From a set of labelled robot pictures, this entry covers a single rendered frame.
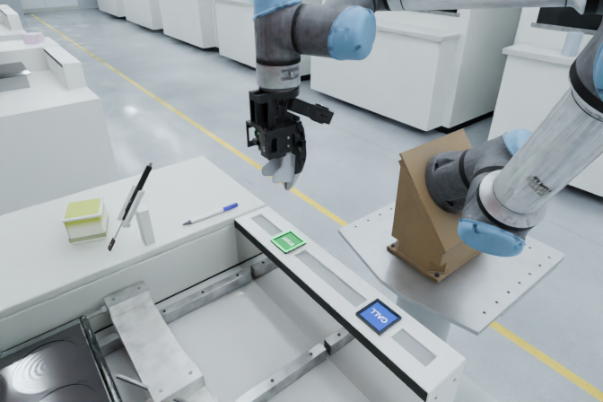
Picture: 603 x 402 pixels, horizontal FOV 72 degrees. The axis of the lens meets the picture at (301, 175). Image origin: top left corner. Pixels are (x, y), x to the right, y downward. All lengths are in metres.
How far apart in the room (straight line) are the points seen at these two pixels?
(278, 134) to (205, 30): 6.50
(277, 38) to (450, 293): 0.69
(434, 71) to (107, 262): 3.18
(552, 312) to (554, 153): 1.77
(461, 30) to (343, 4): 3.17
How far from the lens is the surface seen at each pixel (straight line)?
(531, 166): 0.69
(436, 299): 1.02
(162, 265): 0.96
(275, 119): 0.73
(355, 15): 0.62
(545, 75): 3.28
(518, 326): 2.24
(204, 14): 7.15
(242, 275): 0.99
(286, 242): 0.89
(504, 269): 1.16
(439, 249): 1.01
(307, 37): 0.64
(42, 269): 0.97
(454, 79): 3.88
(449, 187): 0.97
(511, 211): 0.78
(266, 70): 0.69
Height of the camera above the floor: 1.52
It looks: 29 degrees down
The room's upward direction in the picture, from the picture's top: straight up
